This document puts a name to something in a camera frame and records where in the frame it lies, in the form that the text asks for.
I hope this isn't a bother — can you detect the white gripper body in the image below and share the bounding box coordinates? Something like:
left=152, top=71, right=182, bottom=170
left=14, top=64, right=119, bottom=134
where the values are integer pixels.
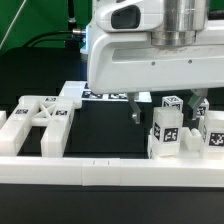
left=87, top=0, right=224, bottom=93

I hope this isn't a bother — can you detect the black cable with connector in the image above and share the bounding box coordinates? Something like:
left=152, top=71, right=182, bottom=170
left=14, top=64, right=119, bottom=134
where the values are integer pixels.
left=22, top=29, right=87, bottom=48

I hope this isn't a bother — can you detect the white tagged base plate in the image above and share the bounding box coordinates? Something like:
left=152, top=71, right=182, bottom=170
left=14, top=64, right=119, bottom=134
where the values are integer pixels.
left=58, top=80, right=153, bottom=103

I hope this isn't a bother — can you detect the black vertical post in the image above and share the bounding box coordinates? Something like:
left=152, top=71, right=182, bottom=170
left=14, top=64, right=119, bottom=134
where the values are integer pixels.
left=67, top=0, right=76, bottom=23

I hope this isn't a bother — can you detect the white chair seat part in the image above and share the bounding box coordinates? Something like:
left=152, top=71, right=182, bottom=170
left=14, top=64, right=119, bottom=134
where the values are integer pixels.
left=147, top=127, right=224, bottom=160

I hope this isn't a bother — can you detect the white chair back frame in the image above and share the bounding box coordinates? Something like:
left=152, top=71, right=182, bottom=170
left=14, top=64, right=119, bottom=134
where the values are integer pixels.
left=0, top=95, right=82, bottom=158

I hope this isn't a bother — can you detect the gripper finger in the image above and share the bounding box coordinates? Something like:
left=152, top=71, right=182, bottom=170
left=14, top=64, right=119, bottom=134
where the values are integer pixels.
left=188, top=88, right=208, bottom=120
left=127, top=93, right=141, bottom=124

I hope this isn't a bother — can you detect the white left fence bar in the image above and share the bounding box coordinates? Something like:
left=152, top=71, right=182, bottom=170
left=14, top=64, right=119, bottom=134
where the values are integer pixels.
left=0, top=111, right=6, bottom=129

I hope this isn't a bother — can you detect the white fence bar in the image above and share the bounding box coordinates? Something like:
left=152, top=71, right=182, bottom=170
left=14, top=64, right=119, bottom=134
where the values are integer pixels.
left=0, top=157, right=224, bottom=188
left=0, top=111, right=6, bottom=129

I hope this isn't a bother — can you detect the white front fence bar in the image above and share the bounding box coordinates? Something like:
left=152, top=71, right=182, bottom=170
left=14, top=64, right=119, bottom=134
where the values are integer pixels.
left=0, top=157, right=224, bottom=188

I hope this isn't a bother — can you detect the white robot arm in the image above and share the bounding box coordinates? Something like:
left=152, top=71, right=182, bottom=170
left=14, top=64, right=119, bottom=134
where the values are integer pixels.
left=86, top=0, right=224, bottom=112

